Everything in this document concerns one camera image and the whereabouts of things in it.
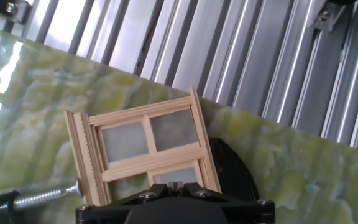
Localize wooden sliding window sash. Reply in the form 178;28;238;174
143;105;211;190

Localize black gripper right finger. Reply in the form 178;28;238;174
175;181;232;203

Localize black C-clamp with steel screw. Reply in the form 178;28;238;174
0;136;260;218

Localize wooden model window frame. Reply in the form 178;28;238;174
64;87;223;207

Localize green marble pattern mat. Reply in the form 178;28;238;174
0;24;358;224

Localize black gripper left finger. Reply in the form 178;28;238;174
119;181;177;205

